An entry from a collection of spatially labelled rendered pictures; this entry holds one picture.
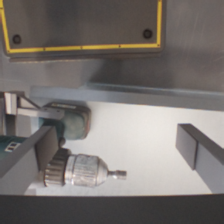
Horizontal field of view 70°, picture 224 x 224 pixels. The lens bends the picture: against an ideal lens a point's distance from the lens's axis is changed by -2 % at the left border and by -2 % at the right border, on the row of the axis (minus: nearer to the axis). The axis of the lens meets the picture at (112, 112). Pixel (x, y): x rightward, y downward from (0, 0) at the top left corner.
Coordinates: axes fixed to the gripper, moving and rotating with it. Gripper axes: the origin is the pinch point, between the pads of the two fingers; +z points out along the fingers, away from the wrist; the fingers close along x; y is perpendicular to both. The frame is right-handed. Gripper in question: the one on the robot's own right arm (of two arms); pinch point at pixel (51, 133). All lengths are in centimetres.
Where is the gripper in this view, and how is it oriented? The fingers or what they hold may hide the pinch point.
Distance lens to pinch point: 34.2
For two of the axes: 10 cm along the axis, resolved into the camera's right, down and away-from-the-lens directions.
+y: -0.2, 2.7, -9.6
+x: 1.3, -9.5, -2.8
